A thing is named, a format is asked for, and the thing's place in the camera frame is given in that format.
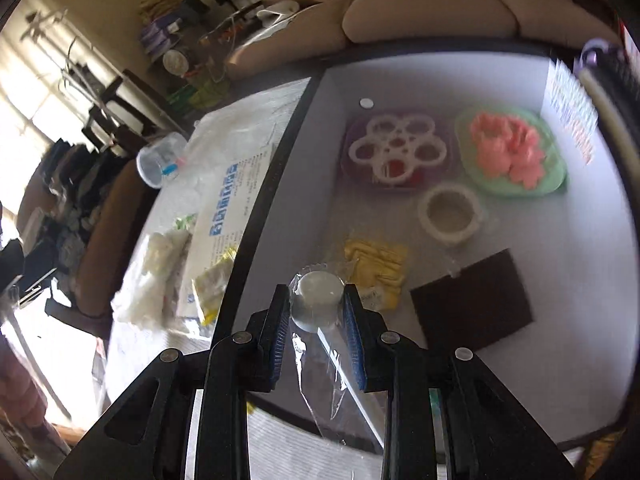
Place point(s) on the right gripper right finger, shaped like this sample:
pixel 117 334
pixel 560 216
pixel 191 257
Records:
pixel 488 434

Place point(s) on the white tape roll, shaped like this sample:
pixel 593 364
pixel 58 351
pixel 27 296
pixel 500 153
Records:
pixel 450 213

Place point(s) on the white flower cutter mould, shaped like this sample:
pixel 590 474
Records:
pixel 394 147

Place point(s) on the white blue flat box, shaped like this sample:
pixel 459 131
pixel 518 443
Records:
pixel 222 220

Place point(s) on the yellow biscuit packet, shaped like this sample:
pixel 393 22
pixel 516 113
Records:
pixel 378 272

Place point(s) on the pink flower moulds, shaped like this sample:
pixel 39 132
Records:
pixel 508 146

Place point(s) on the purple plate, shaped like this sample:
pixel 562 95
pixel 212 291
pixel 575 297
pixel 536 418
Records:
pixel 421 179

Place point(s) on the clear plastic cup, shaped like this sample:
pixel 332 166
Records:
pixel 161 160

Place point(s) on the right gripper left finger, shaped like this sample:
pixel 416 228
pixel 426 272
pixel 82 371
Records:
pixel 144 434

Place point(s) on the brown sofa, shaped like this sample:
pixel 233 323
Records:
pixel 325 27

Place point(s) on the black storage box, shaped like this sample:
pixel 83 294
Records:
pixel 575 249

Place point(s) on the black remote control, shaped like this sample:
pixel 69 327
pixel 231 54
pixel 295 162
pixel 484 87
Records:
pixel 603 70

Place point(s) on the white plastic bag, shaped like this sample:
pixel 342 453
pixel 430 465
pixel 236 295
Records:
pixel 140 301

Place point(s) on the green plate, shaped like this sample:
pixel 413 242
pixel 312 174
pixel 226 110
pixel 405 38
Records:
pixel 553 164

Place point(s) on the dark brown pad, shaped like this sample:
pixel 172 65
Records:
pixel 484 303

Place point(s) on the clear white ball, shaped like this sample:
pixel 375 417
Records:
pixel 316 308

